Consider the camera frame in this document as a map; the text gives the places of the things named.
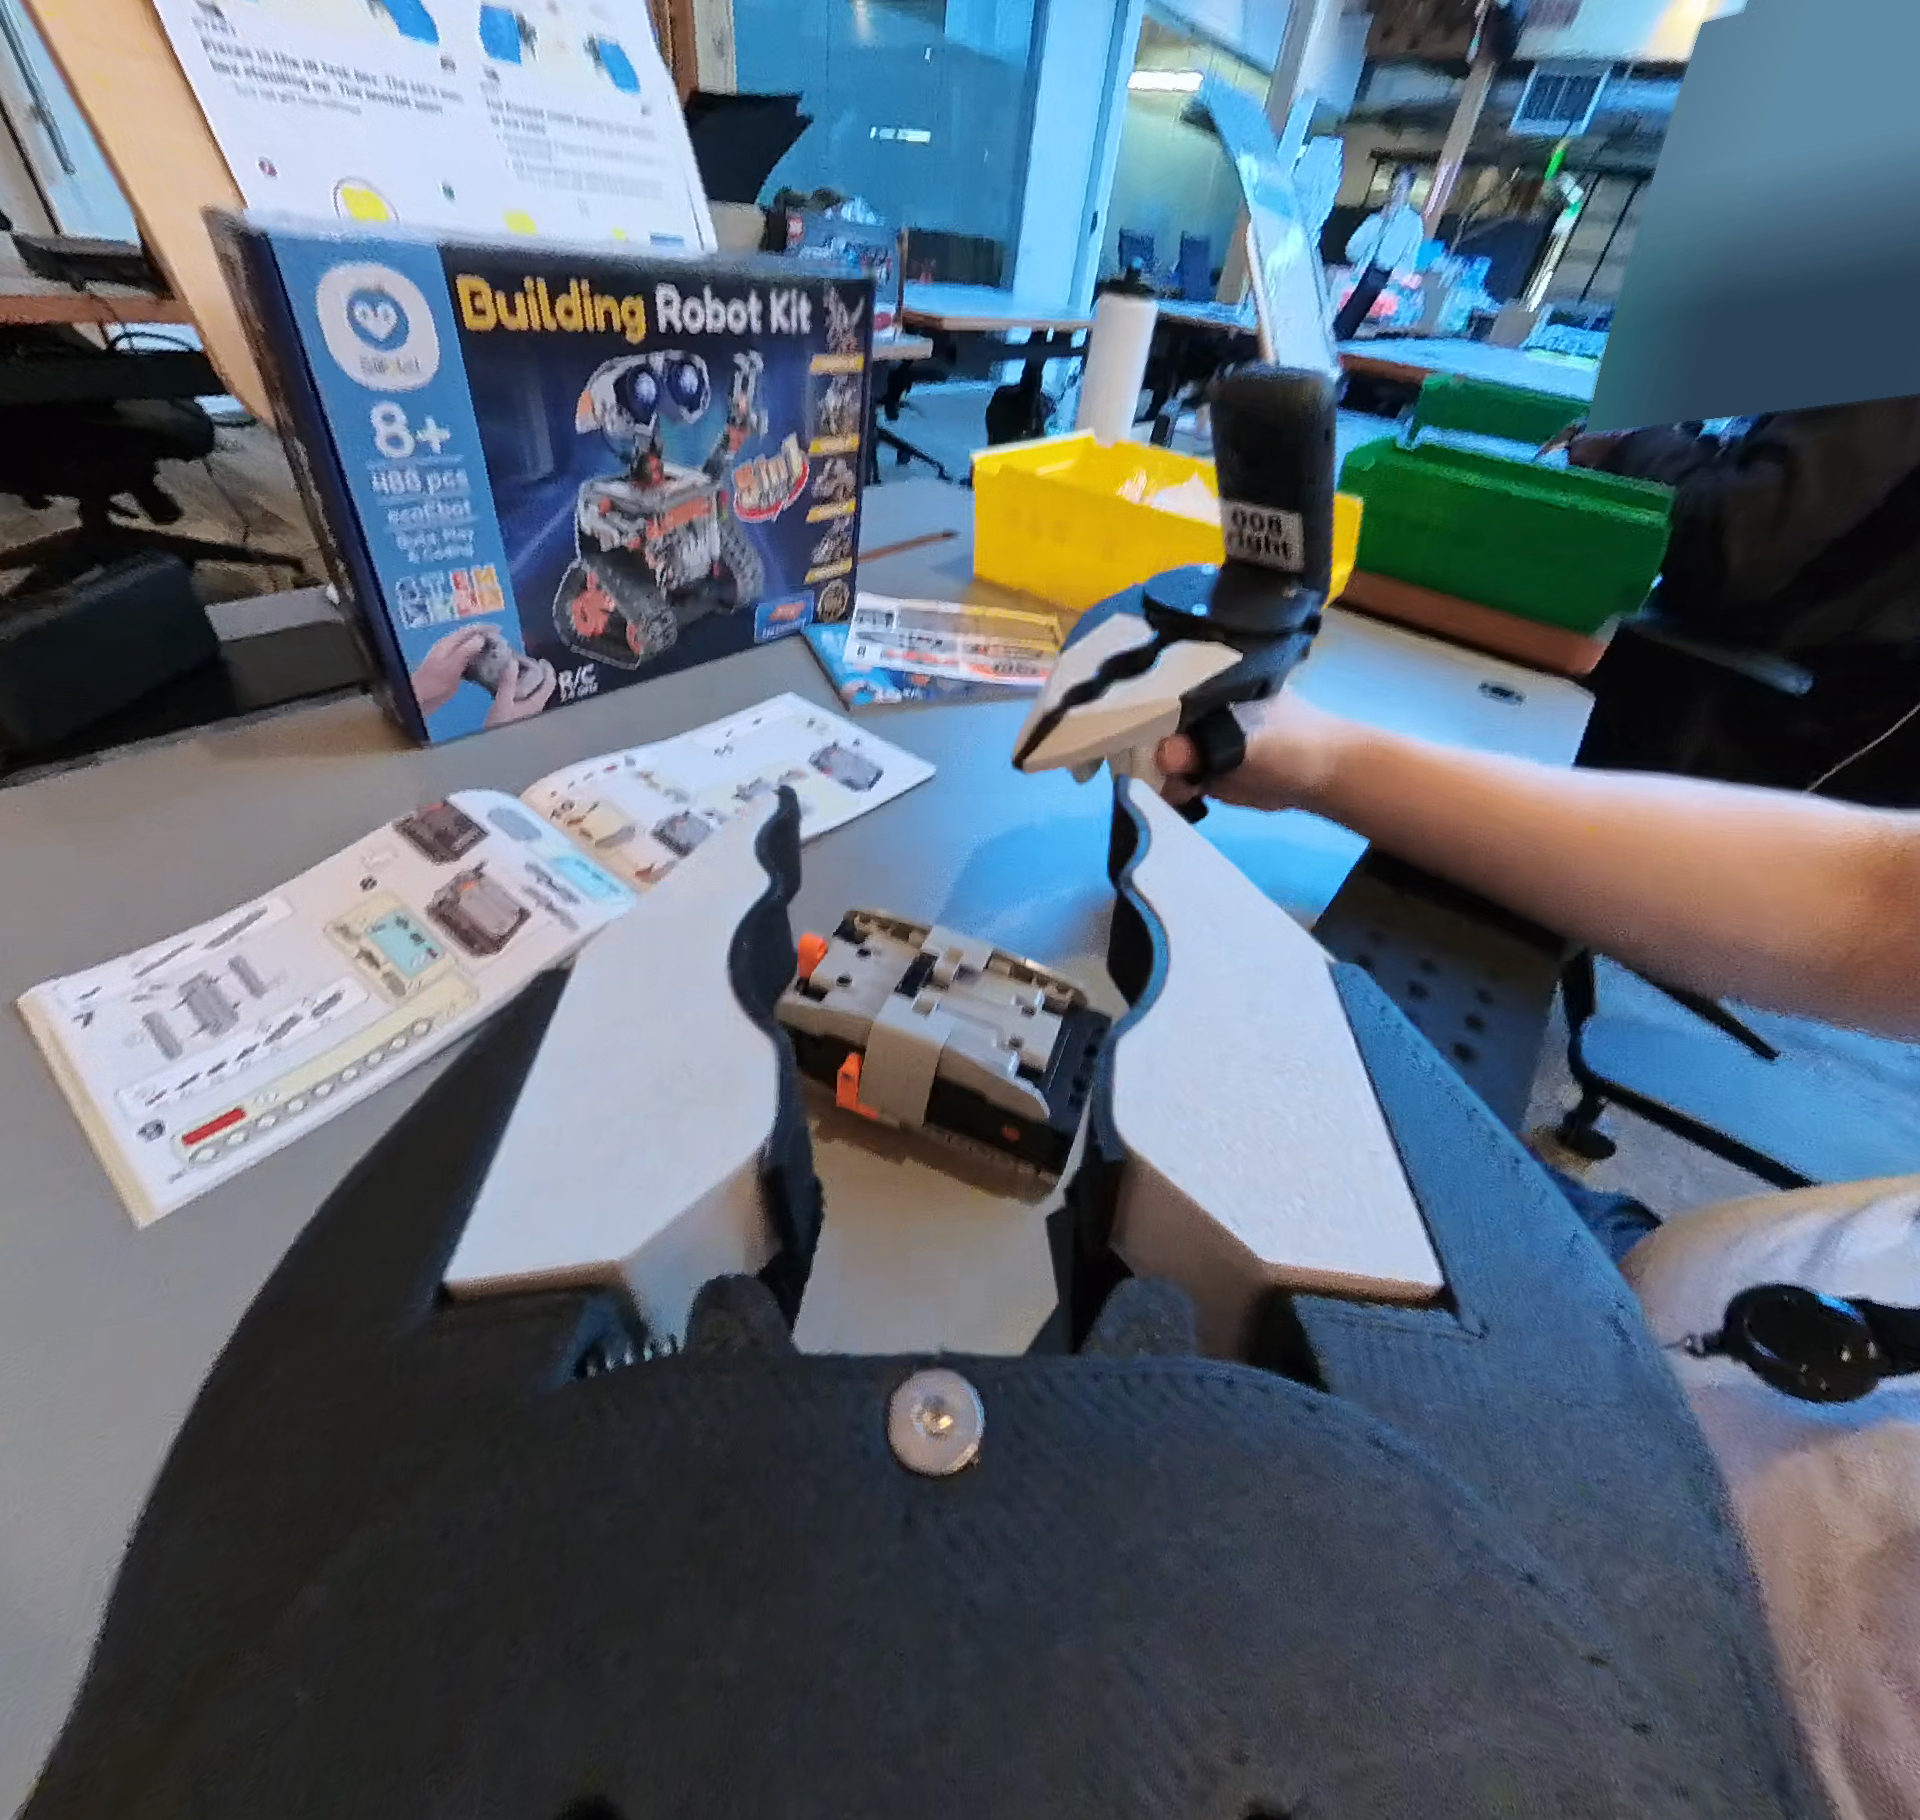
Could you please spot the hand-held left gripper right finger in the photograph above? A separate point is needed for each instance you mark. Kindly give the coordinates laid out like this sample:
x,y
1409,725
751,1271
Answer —
x,y
1275,1130

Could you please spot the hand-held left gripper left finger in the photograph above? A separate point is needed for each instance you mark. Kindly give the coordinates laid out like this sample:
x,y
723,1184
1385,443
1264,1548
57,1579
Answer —
x,y
631,1116

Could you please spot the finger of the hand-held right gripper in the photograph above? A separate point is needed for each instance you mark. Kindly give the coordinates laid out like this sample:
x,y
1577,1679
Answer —
x,y
1104,645
1125,718

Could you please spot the grey building block robot model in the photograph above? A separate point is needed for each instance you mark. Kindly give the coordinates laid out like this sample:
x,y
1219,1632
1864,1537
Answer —
x,y
961,1025

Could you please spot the person's right forearm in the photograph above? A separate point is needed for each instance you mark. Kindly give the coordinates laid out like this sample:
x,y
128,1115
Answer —
x,y
1649,861

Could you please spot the grey desk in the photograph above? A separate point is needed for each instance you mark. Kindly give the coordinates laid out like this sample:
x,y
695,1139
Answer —
x,y
224,830

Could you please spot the white printed task sheet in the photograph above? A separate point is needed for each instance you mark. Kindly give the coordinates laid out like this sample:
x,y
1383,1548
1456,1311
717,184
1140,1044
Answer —
x,y
420,51

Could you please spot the person's right hand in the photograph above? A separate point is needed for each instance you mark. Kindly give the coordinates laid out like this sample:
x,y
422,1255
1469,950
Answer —
x,y
1290,756

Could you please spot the clear plastic bags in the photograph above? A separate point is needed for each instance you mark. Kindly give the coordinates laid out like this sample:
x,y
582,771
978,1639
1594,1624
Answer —
x,y
1169,487

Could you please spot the yellow plastic bin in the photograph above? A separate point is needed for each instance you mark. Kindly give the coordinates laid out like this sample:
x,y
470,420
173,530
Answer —
x,y
1049,532

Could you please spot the white sticker sheet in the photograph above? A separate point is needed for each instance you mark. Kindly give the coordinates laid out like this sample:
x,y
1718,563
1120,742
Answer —
x,y
944,643

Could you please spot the white bottle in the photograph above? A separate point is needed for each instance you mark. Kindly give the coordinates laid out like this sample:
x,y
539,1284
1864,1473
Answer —
x,y
1116,365

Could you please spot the black perforated board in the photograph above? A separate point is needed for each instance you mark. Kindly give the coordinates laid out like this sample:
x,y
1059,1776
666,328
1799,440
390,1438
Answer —
x,y
1440,981

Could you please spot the green plastic bins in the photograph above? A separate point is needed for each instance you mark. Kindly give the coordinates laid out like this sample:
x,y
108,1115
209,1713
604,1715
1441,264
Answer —
x,y
1499,517

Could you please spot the green bin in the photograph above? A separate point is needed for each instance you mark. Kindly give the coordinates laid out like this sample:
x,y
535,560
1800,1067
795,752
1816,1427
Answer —
x,y
1486,627

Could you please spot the small blue booklet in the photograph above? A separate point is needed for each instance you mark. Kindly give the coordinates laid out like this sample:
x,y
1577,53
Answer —
x,y
842,673

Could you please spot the open instruction manual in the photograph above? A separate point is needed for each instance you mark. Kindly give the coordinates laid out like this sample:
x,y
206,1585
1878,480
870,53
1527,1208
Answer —
x,y
299,981

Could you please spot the toy car box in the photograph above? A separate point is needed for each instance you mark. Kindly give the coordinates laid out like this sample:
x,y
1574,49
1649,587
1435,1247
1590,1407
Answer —
x,y
842,254

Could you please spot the blue robot kit box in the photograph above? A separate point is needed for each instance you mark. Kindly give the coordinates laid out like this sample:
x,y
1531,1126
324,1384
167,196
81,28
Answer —
x,y
570,472

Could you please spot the black badge reel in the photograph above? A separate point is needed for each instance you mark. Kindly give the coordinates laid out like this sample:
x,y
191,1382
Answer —
x,y
1800,1341

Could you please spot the person's light shirt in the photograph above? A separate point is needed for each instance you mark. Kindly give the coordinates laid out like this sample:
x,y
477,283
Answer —
x,y
1830,1550

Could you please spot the black office chair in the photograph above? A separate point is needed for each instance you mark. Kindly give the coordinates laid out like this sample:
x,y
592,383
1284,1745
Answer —
x,y
105,440

